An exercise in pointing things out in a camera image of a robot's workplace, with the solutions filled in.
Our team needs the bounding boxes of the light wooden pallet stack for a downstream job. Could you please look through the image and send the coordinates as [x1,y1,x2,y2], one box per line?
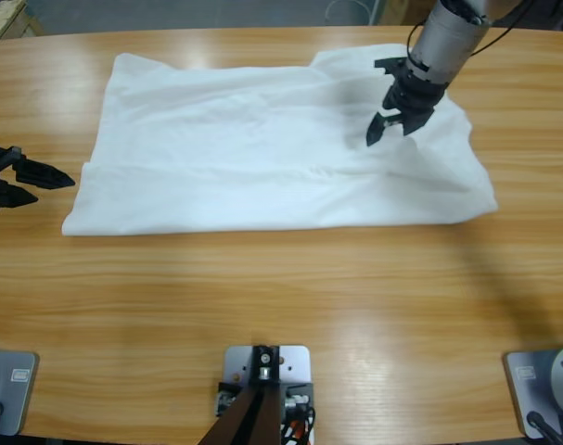
[0,0,45,43]

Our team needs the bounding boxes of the white mount block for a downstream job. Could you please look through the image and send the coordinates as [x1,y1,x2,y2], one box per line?
[214,343,317,445]

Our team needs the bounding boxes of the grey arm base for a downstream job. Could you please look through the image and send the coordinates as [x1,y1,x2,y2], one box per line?
[502,343,563,439]
[0,350,40,438]

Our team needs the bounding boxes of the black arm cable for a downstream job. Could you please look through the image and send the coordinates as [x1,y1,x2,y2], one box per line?
[406,0,537,57]

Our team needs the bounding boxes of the dark post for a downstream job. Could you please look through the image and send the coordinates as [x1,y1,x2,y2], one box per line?
[201,343,282,445]

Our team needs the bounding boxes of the light brown cardboard box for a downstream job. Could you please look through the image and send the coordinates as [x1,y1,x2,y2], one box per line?
[377,0,410,25]

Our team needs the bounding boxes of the white cable loop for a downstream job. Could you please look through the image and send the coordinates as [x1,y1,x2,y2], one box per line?
[326,0,379,25]

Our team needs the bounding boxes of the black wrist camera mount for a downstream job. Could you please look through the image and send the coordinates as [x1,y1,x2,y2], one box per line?
[373,57,410,80]

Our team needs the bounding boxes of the white T-shirt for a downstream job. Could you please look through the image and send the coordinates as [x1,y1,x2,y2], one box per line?
[60,43,499,237]

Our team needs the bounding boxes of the dark brown cardboard box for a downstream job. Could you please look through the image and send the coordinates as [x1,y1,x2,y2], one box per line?
[403,0,438,25]

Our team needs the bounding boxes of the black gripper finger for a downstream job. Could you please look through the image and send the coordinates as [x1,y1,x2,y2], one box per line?
[401,110,436,137]
[12,157,77,190]
[0,181,39,212]
[365,110,403,148]

